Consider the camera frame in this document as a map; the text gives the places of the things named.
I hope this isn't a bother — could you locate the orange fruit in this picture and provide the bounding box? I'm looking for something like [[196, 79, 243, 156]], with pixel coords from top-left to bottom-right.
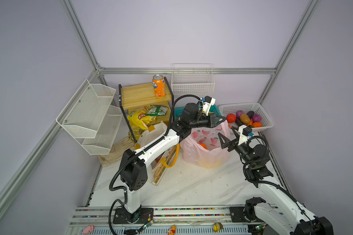
[[200, 143, 207, 149]]

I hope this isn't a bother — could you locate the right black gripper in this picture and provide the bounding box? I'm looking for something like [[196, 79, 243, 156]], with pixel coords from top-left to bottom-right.
[[218, 125, 255, 168]]

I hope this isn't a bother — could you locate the purple round vegetable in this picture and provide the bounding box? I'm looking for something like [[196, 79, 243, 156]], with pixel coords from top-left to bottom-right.
[[252, 114, 262, 122]]

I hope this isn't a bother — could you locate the green snack bag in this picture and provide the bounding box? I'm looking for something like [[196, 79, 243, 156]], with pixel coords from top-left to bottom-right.
[[146, 105, 169, 117]]

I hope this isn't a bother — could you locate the pink plastic grocery bag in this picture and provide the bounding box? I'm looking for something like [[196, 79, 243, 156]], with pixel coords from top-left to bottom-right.
[[180, 121, 231, 168]]

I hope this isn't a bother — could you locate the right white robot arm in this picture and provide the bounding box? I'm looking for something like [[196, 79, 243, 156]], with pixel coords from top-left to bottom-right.
[[218, 125, 334, 235]]

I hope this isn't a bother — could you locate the brown potato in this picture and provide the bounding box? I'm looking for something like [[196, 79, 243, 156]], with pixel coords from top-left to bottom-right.
[[239, 113, 251, 124]]

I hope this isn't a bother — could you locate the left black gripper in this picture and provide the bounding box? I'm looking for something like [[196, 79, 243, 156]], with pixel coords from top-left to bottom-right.
[[189, 113, 226, 129]]

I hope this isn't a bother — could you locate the orange soda can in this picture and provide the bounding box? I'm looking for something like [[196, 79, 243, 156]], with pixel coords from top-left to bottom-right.
[[152, 74, 166, 98]]

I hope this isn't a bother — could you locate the wooden three-tier shelf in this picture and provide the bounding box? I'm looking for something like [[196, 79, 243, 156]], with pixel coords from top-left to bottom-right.
[[118, 78, 175, 143]]

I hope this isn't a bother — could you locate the yellow chips bag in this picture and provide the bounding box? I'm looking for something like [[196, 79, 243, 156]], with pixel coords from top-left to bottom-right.
[[127, 109, 156, 130]]

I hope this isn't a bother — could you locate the aluminium rail base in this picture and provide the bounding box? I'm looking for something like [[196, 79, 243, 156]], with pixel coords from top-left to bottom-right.
[[65, 164, 321, 235]]

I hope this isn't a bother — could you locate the white plastic vegetable basket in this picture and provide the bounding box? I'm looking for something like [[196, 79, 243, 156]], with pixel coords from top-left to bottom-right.
[[219, 102, 274, 132]]

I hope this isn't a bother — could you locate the white canvas tote bag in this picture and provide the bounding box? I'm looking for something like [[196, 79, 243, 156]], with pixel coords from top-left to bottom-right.
[[135, 122, 179, 185]]

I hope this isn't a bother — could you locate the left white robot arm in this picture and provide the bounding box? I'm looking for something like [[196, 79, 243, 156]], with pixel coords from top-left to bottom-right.
[[108, 96, 226, 223]]

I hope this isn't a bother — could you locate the teal plastic fruit basket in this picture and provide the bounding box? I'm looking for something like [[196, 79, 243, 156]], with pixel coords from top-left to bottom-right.
[[174, 105, 221, 118]]

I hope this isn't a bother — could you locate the white wire wall basket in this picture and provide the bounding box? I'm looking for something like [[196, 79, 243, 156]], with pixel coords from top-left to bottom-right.
[[171, 63, 215, 95]]

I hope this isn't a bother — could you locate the white mesh two-tier rack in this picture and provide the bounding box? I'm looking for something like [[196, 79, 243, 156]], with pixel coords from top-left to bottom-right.
[[56, 80, 123, 155]]

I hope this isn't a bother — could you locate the red tomato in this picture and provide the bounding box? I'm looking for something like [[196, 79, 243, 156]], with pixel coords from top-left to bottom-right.
[[226, 114, 236, 123]]

